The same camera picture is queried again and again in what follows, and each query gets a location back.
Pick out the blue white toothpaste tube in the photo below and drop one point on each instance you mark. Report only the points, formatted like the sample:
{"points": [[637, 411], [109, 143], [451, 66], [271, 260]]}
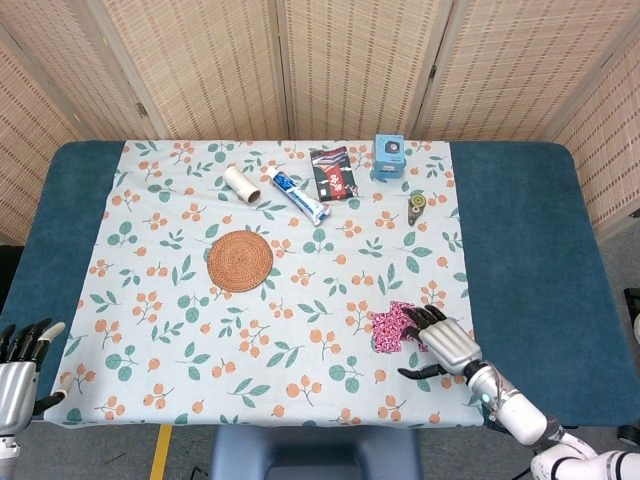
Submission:
{"points": [[297, 196]]}

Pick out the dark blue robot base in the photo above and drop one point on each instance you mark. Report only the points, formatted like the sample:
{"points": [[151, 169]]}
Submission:
{"points": [[315, 450]]}

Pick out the brass screen hinge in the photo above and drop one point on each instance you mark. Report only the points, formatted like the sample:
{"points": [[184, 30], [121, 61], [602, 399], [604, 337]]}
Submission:
{"points": [[142, 110], [433, 71]]}

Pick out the black white floor equipment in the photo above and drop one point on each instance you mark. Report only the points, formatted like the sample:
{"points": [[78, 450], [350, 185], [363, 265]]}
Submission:
{"points": [[634, 315]]}

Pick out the small light blue box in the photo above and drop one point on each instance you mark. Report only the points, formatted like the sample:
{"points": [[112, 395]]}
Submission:
{"points": [[387, 160]]}

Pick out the white roll with cardboard core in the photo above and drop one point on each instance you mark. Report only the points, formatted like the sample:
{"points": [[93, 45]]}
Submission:
{"points": [[237, 181]]}

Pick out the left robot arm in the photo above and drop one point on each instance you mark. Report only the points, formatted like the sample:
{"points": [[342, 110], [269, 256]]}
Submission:
{"points": [[6, 457]]}

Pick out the green correction tape dispenser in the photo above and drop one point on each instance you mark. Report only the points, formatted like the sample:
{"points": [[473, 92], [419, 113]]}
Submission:
{"points": [[415, 205]]}

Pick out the floral fruit print tablecloth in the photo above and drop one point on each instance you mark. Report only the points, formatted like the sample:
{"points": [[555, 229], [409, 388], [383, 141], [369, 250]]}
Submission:
{"points": [[280, 320]]}

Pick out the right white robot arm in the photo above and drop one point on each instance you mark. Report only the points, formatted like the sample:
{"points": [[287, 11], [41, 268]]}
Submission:
{"points": [[520, 417]]}

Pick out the black object beside table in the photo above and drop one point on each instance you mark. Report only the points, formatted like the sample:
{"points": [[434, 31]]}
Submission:
{"points": [[7, 275]]}

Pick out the woven bamboo folding screen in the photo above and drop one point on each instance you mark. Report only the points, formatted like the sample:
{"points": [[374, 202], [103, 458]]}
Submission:
{"points": [[350, 65]]}

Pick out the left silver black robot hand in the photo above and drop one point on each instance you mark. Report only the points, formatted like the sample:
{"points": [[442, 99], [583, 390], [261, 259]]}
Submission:
{"points": [[17, 395]]}

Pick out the black red snack packet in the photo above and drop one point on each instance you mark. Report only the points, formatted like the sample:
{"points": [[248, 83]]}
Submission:
{"points": [[334, 175]]}

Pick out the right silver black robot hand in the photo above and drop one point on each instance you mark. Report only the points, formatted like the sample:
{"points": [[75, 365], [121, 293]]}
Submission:
{"points": [[450, 345]]}

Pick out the round woven rattan coaster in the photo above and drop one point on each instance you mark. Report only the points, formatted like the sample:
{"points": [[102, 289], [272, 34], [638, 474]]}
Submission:
{"points": [[240, 260]]}

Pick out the yellow floor tape strip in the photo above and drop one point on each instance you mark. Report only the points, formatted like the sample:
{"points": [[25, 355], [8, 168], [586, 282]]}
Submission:
{"points": [[161, 452]]}

